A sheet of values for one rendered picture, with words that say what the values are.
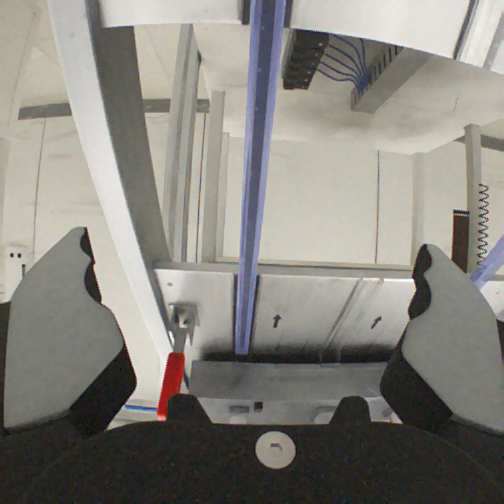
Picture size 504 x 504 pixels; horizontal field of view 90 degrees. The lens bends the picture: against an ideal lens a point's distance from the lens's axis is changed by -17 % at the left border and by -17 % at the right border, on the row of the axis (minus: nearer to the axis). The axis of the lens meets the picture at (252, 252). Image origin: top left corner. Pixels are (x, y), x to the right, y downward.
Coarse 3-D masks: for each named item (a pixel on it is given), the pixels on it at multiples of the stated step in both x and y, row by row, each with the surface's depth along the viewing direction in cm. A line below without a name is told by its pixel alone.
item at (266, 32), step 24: (264, 0) 10; (264, 24) 11; (264, 48) 12; (264, 72) 13; (264, 96) 13; (264, 120) 14; (264, 144) 15; (264, 168) 16; (264, 192) 18; (240, 240) 21; (240, 264) 22; (240, 288) 25; (240, 312) 27; (240, 336) 31
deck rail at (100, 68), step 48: (48, 0) 10; (96, 0) 11; (96, 48) 12; (96, 96) 13; (96, 144) 15; (144, 144) 21; (96, 192) 18; (144, 192) 22; (144, 240) 22; (144, 288) 25
